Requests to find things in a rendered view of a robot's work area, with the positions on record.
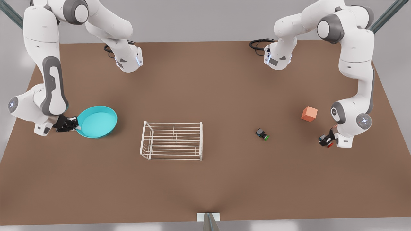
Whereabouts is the turquoise plate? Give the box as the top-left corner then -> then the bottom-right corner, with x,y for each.
75,106 -> 118,139

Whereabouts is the orange cube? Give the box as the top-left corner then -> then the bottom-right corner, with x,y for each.
301,106 -> 318,123

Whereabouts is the black cable loop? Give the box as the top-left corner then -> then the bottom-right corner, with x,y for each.
104,40 -> 136,59
249,38 -> 277,56

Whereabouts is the white wire shelf rack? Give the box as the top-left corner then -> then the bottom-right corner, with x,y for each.
140,121 -> 203,161

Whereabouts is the silver frame post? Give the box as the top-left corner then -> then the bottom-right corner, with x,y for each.
197,212 -> 221,231
0,0 -> 24,29
369,0 -> 409,34

